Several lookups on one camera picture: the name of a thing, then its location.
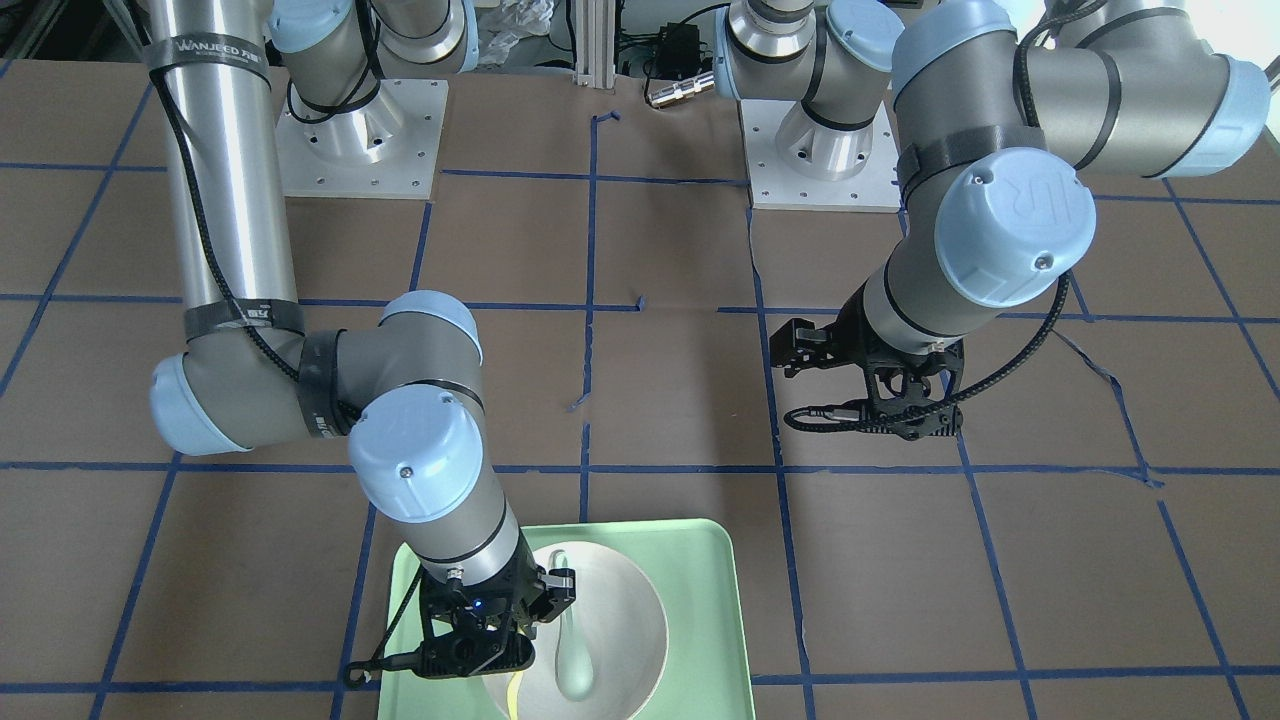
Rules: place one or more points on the white round plate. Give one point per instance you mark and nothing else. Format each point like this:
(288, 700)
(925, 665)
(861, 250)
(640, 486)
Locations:
(626, 628)

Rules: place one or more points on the silver metal cylinder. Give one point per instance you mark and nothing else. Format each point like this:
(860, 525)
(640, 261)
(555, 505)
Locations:
(680, 91)

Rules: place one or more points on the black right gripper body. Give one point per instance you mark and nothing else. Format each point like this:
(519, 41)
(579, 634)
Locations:
(529, 592)

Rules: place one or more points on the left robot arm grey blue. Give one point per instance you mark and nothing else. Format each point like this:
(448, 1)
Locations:
(995, 129)

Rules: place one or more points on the crumpled clear plastic bag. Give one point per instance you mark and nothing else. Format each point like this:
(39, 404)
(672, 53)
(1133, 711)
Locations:
(501, 28)

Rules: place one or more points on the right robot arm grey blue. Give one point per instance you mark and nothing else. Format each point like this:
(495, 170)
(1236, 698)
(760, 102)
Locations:
(235, 80)

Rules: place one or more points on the pale green plastic spoon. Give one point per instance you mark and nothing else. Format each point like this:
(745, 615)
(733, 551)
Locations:
(574, 672)

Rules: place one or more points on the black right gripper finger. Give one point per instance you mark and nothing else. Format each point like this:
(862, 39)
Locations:
(548, 593)

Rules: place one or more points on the black power adapter box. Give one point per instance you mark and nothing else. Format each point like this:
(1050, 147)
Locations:
(678, 54)

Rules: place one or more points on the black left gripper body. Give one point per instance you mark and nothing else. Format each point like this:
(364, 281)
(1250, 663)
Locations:
(846, 337)

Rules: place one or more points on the mint green tray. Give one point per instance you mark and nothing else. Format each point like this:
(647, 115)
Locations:
(690, 564)

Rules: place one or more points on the aluminium frame post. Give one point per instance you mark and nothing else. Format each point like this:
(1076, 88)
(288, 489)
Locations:
(595, 25)

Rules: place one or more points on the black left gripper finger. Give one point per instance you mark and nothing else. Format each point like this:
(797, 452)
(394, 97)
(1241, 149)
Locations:
(799, 345)

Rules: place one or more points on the yellow plastic fork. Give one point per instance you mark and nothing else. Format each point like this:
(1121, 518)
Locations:
(513, 695)

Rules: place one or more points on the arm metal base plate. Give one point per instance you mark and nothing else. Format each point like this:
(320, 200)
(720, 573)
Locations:
(385, 150)
(795, 164)

